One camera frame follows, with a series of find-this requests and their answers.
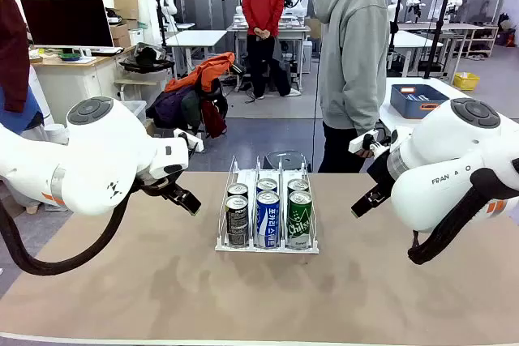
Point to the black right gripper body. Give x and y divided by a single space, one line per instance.
381 176

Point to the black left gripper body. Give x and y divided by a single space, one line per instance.
156 184

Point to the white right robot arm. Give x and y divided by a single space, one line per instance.
446 167

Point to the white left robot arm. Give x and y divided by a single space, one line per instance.
101 151

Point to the person's right forearm grey sleeve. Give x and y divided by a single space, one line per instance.
361 111

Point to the person's right hand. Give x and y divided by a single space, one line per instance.
365 154

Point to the black Pepsi can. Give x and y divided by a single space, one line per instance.
237 222
237 189

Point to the green Chilsung cider can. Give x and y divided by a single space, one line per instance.
298 185
299 222

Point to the clear plastic storage box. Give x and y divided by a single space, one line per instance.
135 109

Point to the dark clothes pile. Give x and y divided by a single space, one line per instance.
178 107

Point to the blue Pocari Sweat can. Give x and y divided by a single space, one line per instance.
268 222
267 184

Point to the dark round stool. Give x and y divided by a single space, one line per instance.
284 159

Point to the white paper roll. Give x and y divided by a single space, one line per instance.
57 134

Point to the large white table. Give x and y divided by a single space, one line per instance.
458 88

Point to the black bag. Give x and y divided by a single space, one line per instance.
146 60

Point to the yellow plastic crate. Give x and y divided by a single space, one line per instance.
466 82

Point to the orange jacket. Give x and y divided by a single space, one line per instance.
211 68

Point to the white desk wooden top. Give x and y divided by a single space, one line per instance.
73 82

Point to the person in grey hoodie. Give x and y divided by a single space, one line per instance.
353 38

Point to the black tripod stand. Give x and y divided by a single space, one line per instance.
438 38

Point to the white background table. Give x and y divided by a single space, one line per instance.
198 38

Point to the green round item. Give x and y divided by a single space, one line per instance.
69 56

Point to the small brown cardboard box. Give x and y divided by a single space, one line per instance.
119 34

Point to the low wooden shelf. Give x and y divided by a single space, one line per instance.
470 38

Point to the grey background workbench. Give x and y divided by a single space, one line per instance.
292 32

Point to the tall brown cardboard box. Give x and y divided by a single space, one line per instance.
125 3

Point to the black computer monitor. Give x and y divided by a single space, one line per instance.
67 22

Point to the person in maroon top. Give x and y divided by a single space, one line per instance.
12 58

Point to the person in red hoodie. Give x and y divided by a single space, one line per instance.
263 5

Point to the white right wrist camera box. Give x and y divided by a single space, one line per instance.
365 140

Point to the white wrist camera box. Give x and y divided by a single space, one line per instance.
190 140
365 140

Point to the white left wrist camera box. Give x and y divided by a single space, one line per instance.
190 140

